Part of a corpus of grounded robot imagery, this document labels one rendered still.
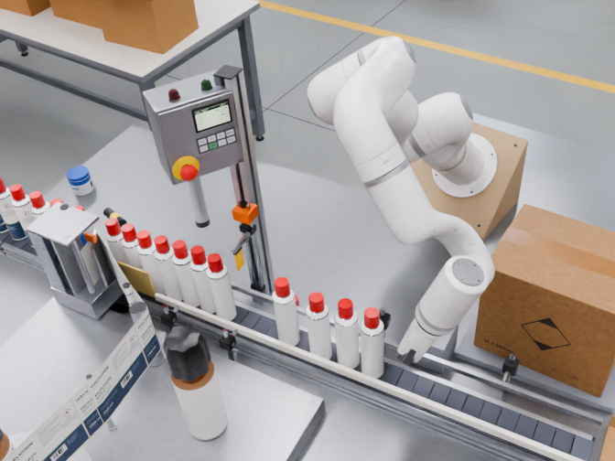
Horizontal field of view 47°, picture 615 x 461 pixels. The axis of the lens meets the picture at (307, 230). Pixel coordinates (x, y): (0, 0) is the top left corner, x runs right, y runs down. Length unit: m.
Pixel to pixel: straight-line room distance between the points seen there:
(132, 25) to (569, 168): 1.92
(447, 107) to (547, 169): 0.71
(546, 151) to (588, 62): 2.32
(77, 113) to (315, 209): 2.61
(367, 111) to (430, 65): 3.32
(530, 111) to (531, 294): 2.67
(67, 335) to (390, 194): 0.97
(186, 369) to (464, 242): 0.58
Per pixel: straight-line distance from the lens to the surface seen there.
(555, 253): 1.62
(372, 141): 1.23
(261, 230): 1.74
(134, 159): 2.49
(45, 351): 1.88
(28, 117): 4.62
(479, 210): 2.06
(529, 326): 1.64
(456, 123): 1.70
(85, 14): 3.59
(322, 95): 1.39
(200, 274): 1.71
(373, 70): 1.32
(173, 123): 1.47
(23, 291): 2.13
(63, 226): 1.77
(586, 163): 2.39
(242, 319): 1.79
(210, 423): 1.55
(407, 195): 1.25
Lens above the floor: 2.21
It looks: 42 degrees down
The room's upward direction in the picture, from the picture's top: 6 degrees counter-clockwise
